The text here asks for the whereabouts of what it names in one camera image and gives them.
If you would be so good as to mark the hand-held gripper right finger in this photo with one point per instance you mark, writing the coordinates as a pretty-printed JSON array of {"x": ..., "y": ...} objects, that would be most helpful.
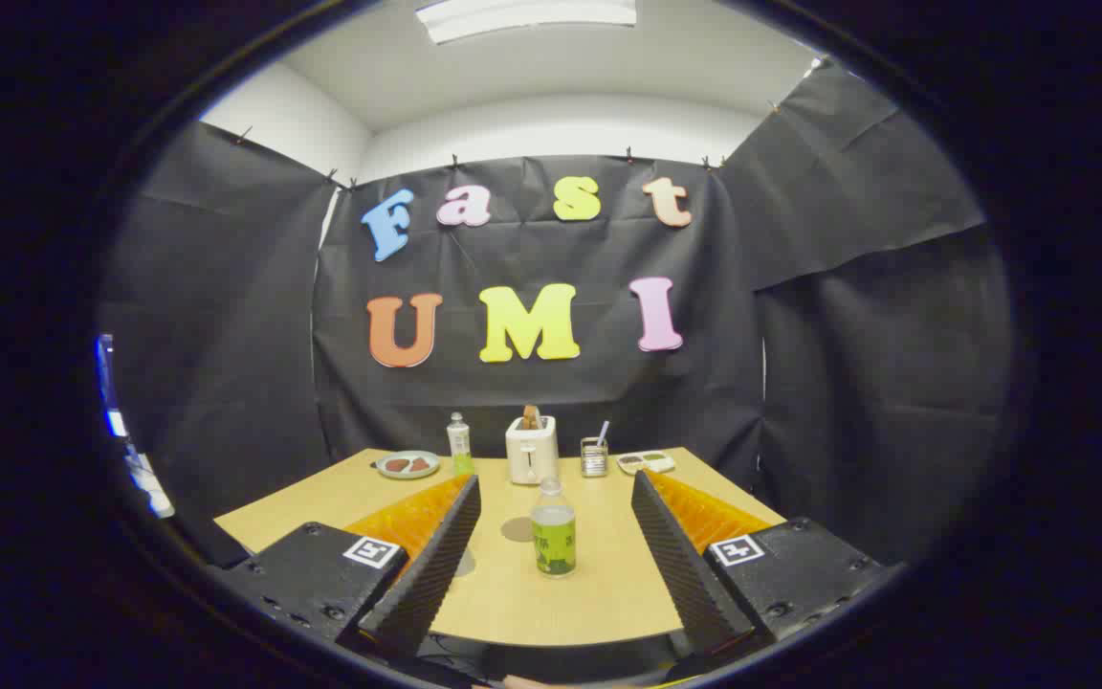
[{"x": 685, "y": 565}]

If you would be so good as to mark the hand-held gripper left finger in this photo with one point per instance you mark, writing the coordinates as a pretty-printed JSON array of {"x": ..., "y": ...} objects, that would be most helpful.
[{"x": 436, "y": 565}]

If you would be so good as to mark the round brown coaster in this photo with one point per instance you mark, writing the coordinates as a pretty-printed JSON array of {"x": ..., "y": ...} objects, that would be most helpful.
[{"x": 516, "y": 529}]

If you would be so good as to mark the clear juice bottle green label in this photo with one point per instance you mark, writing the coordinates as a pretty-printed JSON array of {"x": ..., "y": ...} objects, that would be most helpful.
[{"x": 554, "y": 545}]

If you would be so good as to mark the tall slim green drink bottle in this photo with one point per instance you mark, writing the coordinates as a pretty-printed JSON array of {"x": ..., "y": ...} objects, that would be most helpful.
[{"x": 459, "y": 445}]

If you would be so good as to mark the wooden table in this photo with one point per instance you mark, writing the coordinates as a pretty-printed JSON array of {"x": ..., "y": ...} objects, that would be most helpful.
[{"x": 599, "y": 593}]

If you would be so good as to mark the pale green plate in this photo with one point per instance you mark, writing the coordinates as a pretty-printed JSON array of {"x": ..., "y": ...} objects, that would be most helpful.
[{"x": 407, "y": 476}]

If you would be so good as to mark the white divided snack tray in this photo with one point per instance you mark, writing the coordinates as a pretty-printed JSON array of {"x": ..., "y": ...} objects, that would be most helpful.
[{"x": 647, "y": 469}]

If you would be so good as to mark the white toaster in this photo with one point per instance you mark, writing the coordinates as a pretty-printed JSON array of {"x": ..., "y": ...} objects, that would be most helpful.
[{"x": 532, "y": 455}]

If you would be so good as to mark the brown bread slice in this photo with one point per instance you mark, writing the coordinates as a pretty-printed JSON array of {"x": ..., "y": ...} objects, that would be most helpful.
[{"x": 531, "y": 418}]

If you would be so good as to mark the ceiling light panel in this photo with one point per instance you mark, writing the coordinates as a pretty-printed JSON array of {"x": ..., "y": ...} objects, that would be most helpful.
[{"x": 522, "y": 14}]

